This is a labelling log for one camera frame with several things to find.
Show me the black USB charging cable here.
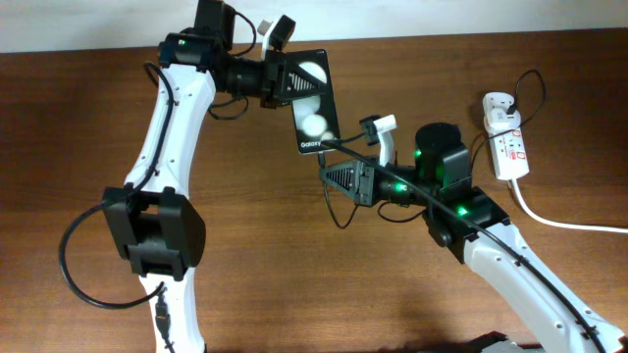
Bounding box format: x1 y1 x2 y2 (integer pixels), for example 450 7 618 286
316 68 548 230

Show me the black Samsung Galaxy smartphone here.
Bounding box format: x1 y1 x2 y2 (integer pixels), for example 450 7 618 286
291 49 340 155

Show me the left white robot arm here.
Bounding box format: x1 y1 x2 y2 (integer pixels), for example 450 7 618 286
103 1 340 352

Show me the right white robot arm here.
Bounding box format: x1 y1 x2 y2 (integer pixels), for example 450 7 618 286
320 123 627 352

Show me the white power strip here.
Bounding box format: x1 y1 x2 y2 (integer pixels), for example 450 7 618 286
481 92 531 182

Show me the white USB wall charger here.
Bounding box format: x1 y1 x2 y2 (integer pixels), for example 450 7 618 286
484 107 521 133

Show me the white power strip cord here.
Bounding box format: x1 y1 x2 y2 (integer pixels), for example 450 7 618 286
508 177 628 235

